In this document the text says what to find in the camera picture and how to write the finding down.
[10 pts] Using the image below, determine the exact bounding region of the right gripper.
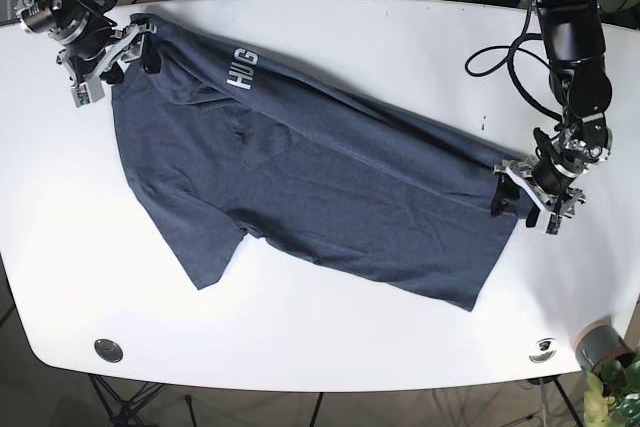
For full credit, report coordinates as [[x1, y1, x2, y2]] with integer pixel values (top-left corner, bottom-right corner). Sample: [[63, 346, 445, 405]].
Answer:
[[18, 0, 161, 108]]

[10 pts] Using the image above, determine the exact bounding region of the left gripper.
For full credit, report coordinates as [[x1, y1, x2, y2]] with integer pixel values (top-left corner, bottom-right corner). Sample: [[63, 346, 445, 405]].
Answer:
[[490, 122, 613, 235]]

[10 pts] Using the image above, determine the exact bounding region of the navy blue T-shirt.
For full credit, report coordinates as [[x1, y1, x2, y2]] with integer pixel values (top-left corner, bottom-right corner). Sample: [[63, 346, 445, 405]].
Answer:
[[112, 16, 531, 311]]

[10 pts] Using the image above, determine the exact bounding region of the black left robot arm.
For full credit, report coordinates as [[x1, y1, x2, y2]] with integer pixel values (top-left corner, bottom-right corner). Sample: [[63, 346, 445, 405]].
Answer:
[[491, 0, 613, 235]]

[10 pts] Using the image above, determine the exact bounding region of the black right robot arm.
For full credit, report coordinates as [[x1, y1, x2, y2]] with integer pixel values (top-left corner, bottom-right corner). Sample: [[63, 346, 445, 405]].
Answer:
[[14, 0, 161, 107]]

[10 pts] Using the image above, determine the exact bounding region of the right silver table grommet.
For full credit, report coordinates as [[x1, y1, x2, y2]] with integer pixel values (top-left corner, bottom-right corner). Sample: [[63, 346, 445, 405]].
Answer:
[[528, 337, 558, 364]]

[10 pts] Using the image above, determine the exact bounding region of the silver table grommet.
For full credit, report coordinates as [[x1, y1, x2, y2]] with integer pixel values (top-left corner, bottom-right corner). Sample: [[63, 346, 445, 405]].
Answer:
[[528, 337, 558, 364], [94, 339, 124, 363]]

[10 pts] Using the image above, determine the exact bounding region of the grey plant pot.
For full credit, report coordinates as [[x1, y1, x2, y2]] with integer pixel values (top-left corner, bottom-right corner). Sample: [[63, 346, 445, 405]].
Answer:
[[572, 317, 633, 373]]

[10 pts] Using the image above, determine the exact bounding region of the green potted plant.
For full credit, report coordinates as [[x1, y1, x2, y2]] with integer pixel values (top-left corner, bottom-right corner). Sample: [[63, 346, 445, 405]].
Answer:
[[583, 352, 639, 427]]

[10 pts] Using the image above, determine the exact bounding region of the left silver table grommet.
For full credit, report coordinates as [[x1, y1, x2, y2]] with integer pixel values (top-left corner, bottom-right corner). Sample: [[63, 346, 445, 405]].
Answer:
[[94, 339, 124, 363]]

